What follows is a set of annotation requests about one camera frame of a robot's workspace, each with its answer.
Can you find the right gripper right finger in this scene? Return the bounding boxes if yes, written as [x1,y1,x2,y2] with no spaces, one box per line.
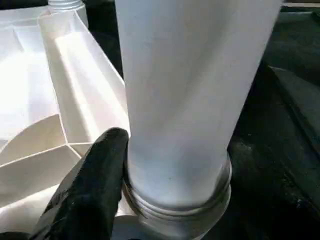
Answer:
[210,144,320,240]

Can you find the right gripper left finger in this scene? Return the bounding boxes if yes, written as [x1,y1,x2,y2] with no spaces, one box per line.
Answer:
[29,127,131,240]

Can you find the white plastic table leg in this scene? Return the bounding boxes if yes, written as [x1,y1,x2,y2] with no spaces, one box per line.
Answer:
[114,0,284,240]
[47,0,85,12]

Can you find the black work mat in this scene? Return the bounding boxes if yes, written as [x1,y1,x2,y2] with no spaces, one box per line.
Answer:
[82,0,320,240]

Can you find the white plastic table top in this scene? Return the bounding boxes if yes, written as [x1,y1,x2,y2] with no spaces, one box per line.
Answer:
[0,5,132,240]

